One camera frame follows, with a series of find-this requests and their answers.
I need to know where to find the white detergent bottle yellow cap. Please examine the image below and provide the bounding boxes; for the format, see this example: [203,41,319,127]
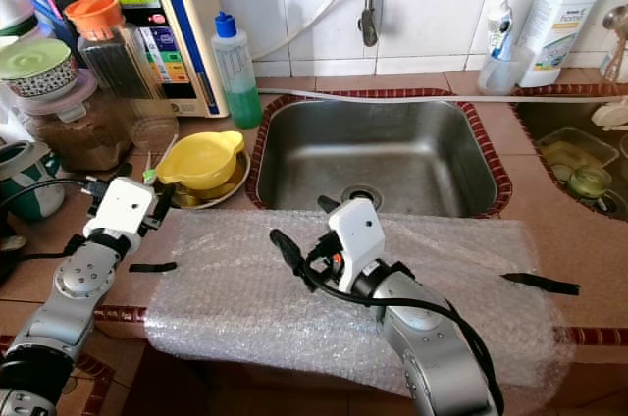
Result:
[518,0,602,88]

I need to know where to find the white faucet hose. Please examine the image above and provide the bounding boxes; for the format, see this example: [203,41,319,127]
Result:
[250,0,379,62]

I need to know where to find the chrome faucet with utensils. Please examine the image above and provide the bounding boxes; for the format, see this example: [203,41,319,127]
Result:
[599,4,628,83]

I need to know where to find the glass jar pink lid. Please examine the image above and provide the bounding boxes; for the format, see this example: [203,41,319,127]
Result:
[25,71,133,172]

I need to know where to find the beige water ionizer machine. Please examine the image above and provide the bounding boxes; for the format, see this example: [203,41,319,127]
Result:
[88,0,229,118]

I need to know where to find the black kitchen appliance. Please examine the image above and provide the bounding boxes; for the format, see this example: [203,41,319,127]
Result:
[0,210,21,285]

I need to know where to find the clear bubble wrap sheet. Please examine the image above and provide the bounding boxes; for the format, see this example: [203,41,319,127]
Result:
[144,210,575,392]

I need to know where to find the clear plastic cup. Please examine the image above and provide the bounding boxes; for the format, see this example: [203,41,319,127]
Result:
[478,43,531,95]

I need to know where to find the black tape strip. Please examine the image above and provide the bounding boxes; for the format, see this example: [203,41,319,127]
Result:
[500,273,582,296]
[128,261,178,273]

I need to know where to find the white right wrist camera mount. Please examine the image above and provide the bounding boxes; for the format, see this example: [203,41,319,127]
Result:
[329,198,387,289]

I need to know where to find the clear plastic food container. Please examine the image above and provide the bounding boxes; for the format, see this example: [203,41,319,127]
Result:
[537,127,624,203]

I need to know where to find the green and white mug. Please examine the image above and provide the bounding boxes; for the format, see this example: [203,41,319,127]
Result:
[0,141,67,221]

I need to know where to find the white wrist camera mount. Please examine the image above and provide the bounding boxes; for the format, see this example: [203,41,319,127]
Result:
[329,198,387,289]
[93,178,158,240]

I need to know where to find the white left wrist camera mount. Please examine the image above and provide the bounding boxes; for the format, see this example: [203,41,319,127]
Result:
[93,178,158,240]

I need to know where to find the green soap bottle blue cap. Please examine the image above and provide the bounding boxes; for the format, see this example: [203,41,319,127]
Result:
[212,12,263,130]

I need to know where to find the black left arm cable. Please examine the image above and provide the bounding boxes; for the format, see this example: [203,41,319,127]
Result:
[0,178,104,270]

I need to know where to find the white toothpaste tube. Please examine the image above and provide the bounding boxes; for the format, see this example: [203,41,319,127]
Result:
[488,0,514,59]

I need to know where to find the thin white counter pipe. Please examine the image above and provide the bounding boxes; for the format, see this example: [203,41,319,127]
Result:
[255,87,628,105]

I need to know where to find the glass jar orange lid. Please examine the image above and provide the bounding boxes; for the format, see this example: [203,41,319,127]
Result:
[64,0,158,147]

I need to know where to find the white strainer ladle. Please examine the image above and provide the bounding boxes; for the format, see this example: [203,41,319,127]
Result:
[592,97,628,130]

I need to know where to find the shiny steel bowl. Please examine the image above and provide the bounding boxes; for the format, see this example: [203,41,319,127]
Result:
[162,151,251,209]

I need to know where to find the yellow plastic bowl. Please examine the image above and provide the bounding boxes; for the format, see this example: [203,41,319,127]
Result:
[154,130,246,191]

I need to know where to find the patterned bowl green lid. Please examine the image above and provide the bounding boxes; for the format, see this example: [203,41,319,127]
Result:
[0,38,78,98]

